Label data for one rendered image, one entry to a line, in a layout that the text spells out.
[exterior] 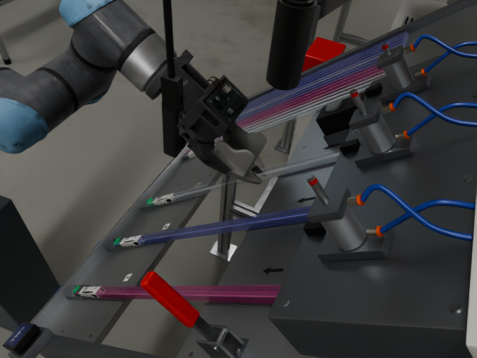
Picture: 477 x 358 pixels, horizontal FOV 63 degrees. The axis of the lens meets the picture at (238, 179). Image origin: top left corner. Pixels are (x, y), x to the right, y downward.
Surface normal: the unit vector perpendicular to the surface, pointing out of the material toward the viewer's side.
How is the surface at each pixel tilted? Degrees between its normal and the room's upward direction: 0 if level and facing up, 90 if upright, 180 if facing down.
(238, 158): 90
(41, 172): 0
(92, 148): 0
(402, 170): 43
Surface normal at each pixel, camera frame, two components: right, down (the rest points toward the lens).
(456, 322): -0.56, -0.74
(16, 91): 0.23, -0.57
